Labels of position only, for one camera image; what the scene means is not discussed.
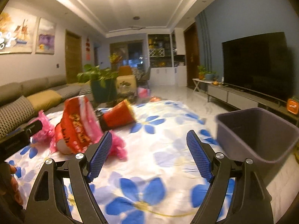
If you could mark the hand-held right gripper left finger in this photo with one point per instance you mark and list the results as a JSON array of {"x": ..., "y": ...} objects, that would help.
[{"x": 99, "y": 156}]

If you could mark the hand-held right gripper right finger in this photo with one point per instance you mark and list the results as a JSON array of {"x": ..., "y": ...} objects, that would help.
[{"x": 201, "y": 157}]

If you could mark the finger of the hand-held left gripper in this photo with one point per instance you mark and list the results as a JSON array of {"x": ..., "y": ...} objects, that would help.
[{"x": 35, "y": 128}]

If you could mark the pink plastic bag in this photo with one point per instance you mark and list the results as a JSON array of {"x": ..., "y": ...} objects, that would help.
[{"x": 45, "y": 128}]

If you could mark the red white paper bag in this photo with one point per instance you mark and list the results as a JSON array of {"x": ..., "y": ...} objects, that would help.
[{"x": 77, "y": 123}]

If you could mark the red yellow-rimmed paper cup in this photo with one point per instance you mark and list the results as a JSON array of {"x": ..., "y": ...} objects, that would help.
[{"x": 116, "y": 117}]

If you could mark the grey plastic bin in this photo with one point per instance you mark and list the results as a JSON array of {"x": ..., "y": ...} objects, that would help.
[{"x": 254, "y": 135}]

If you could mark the person's left hand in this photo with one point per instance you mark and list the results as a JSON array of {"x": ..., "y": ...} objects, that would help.
[{"x": 14, "y": 179}]

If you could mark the large houndstooth cushion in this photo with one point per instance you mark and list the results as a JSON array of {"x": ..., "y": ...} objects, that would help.
[{"x": 16, "y": 114}]

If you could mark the yellow cushion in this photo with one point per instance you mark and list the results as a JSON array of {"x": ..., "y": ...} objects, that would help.
[{"x": 44, "y": 100}]

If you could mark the grey sofa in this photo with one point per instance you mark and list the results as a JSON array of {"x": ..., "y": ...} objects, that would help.
[{"x": 14, "y": 86}]

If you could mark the small houndstooth cushion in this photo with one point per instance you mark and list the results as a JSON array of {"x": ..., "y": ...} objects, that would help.
[
  {"x": 86, "y": 89},
  {"x": 67, "y": 91}
]

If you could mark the blue floral bedsheet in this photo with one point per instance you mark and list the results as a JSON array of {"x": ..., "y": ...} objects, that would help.
[{"x": 149, "y": 149}]

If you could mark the potted plant in teal pot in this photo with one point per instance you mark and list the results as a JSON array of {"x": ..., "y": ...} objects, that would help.
[{"x": 102, "y": 88}]

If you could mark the grey television cabinet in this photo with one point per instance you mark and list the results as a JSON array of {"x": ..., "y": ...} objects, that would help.
[{"x": 236, "y": 98}]

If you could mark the glass jar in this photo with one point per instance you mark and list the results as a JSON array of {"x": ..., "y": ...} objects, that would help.
[{"x": 127, "y": 88}]

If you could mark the orange toy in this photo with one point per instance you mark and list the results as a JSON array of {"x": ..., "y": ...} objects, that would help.
[{"x": 154, "y": 98}]

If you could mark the white folding side table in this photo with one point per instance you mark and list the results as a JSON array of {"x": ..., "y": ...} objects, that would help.
[{"x": 198, "y": 82}]

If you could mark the plant in blue pot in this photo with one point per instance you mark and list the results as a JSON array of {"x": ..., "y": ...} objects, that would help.
[{"x": 210, "y": 76}]

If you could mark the light wooden door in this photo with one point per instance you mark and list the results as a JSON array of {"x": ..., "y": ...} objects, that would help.
[{"x": 73, "y": 56}]

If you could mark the plant in orange pot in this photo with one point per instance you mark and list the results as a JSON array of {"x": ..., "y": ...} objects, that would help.
[{"x": 202, "y": 73}]

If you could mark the orange dining chair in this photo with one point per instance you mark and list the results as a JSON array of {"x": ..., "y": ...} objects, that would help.
[{"x": 125, "y": 70}]

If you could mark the white display cabinet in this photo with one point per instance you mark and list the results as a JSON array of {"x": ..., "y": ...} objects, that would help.
[{"x": 163, "y": 74}]

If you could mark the purple painting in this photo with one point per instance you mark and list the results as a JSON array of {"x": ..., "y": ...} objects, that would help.
[{"x": 45, "y": 36}]

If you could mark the grey green dining chair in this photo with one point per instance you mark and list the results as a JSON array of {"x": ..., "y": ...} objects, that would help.
[{"x": 145, "y": 73}]

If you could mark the sailboat painting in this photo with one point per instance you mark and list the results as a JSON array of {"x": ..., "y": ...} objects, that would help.
[{"x": 18, "y": 35}]

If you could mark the yellow flowers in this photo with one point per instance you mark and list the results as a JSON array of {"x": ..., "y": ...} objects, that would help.
[{"x": 115, "y": 58}]

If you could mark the dark wooden door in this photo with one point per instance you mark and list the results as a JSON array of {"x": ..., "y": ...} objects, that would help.
[{"x": 192, "y": 56}]

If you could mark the small orange radio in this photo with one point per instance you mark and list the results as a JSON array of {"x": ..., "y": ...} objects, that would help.
[{"x": 293, "y": 106}]

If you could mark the black television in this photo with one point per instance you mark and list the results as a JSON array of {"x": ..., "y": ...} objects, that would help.
[{"x": 254, "y": 65}]

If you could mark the sliding glass door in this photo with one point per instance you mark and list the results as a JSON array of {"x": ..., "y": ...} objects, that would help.
[{"x": 133, "y": 53}]

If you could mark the ceiling lamp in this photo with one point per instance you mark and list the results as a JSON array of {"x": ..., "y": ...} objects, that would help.
[{"x": 137, "y": 28}]

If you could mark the red wall decorations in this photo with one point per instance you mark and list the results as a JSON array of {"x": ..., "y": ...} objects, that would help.
[{"x": 88, "y": 46}]

